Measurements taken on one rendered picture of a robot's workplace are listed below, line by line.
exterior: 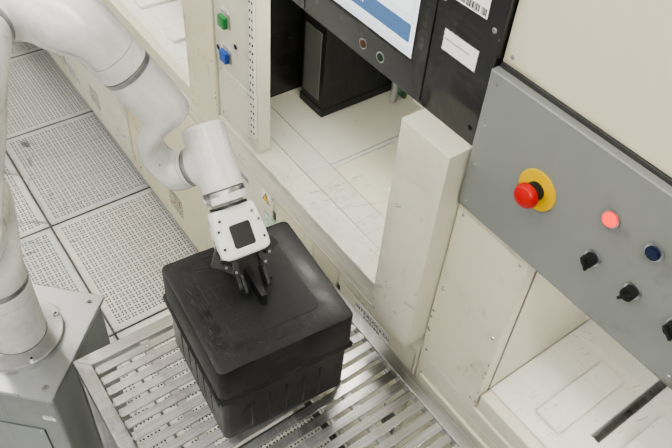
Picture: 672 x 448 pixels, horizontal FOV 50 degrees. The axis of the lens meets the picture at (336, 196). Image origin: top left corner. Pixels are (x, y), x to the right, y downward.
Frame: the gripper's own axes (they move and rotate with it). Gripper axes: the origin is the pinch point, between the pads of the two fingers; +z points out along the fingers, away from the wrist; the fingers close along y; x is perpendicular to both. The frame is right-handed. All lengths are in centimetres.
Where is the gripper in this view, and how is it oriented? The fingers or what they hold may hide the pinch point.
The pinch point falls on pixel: (253, 279)
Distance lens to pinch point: 142.5
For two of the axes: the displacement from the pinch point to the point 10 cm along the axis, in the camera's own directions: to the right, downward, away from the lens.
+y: 8.6, -3.2, 4.0
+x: -4.1, 0.6, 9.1
